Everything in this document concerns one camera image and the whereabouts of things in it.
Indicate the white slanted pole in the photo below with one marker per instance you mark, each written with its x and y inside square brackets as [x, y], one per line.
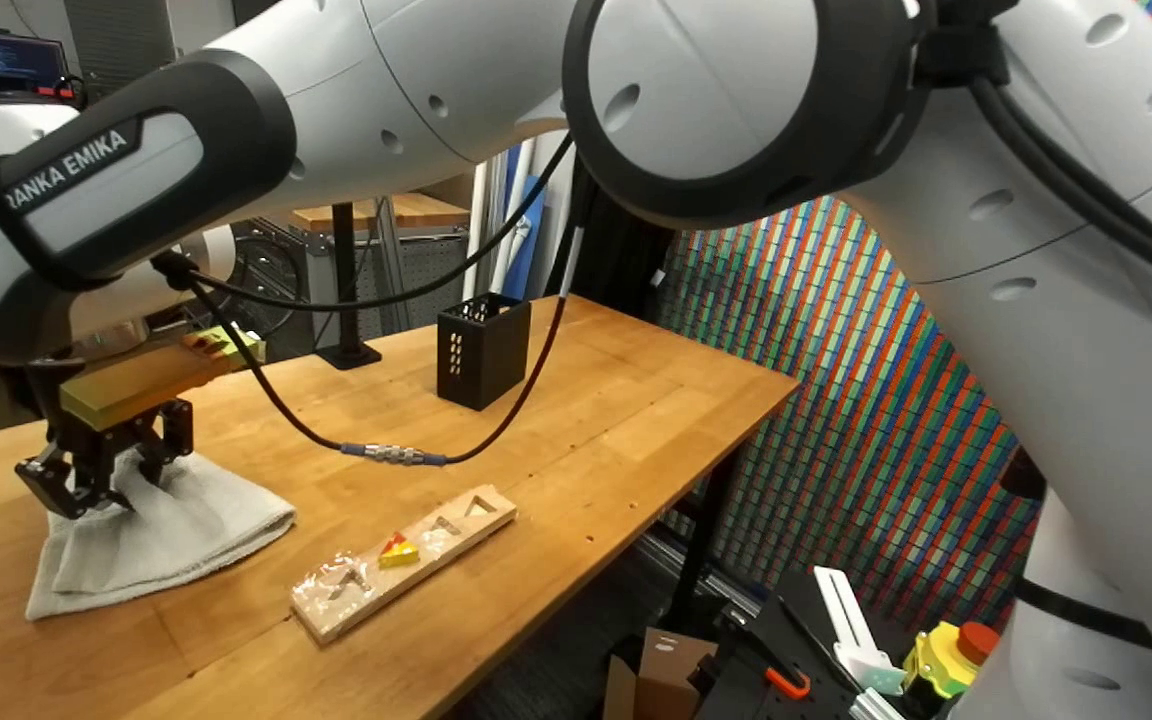
[487, 227]

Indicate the yellow red emergency stop button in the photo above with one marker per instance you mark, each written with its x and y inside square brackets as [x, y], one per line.
[941, 663]

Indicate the white cloth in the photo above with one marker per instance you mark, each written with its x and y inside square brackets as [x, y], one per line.
[176, 533]

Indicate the yellow red puzzle piece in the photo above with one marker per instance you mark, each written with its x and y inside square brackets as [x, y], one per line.
[399, 552]

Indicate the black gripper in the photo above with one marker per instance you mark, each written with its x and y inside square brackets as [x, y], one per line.
[103, 442]

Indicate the white metal bracket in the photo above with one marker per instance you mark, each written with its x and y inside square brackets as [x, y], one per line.
[849, 625]

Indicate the wooden workbench with grey front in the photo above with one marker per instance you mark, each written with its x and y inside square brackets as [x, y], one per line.
[402, 210]

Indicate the brown cardboard box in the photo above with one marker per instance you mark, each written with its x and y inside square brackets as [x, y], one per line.
[670, 666]

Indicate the tan green wrist camera block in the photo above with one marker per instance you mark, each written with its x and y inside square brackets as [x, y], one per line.
[136, 381]

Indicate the black pole stand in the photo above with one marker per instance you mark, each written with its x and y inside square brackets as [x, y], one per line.
[342, 280]

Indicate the black perforated box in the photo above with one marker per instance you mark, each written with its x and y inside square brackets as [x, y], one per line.
[481, 354]

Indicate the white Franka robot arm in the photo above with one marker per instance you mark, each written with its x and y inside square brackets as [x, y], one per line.
[737, 92]

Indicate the pale wooden puzzle board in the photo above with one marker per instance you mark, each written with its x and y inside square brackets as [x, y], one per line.
[338, 614]

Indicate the monitor with blue screen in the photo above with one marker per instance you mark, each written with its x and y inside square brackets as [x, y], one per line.
[2, 52]

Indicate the colourful striped backdrop panel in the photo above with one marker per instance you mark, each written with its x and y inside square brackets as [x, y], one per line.
[843, 401]

